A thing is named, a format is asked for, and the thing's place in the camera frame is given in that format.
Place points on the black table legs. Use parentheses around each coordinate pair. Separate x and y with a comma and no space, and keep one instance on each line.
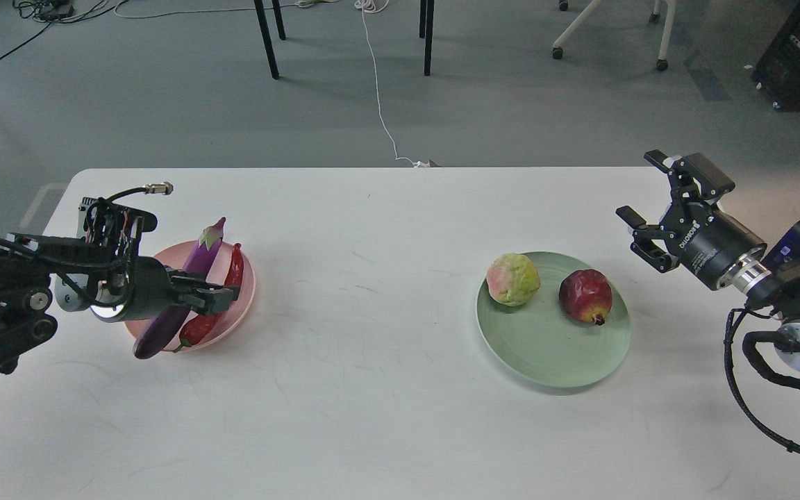
(426,32)
(263,25)

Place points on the green pink peach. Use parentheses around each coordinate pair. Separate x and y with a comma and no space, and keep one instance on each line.
(513,279)

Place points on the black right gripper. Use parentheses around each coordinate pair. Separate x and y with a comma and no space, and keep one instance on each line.
(707,246)

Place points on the red chili pepper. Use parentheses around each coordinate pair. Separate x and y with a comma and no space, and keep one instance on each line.
(195,330)

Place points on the black table legs right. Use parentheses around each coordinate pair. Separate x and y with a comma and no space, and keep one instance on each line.
(426,32)

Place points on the red pomegranate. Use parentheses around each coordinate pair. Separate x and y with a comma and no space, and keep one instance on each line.
(586,296)

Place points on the pink plate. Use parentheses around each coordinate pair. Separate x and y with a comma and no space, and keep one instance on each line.
(176,254)

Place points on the green plate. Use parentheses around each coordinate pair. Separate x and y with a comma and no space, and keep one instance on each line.
(540,342)

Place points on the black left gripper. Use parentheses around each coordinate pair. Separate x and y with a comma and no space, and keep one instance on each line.
(146,290)

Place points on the black table legs left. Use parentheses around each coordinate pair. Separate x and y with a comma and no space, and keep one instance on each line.
(263,25)

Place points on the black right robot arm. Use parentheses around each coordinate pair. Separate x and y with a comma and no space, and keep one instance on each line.
(770,281)

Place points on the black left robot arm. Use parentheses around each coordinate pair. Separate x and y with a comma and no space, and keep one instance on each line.
(101,270)

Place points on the purple eggplant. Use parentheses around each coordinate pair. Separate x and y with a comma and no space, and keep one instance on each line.
(160,330)

